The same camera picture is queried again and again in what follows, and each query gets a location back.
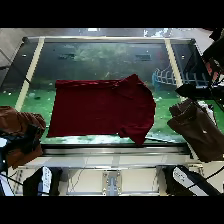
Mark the silver frame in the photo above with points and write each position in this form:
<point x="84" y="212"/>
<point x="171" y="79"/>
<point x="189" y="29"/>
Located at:
<point x="111" y="150"/>

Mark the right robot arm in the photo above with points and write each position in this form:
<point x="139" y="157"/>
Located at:
<point x="178" y="185"/>

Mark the brown T-shirt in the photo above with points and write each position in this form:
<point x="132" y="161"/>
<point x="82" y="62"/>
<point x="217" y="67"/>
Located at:
<point x="200" y="135"/>

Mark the red T-shirt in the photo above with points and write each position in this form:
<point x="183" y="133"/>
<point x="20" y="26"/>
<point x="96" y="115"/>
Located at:
<point x="100" y="110"/>

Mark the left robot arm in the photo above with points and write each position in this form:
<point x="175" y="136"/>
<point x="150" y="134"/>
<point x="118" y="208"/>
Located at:
<point x="33" y="181"/>

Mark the brown garment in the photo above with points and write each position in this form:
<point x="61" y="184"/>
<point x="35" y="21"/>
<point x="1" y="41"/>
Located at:
<point x="18" y="117"/>

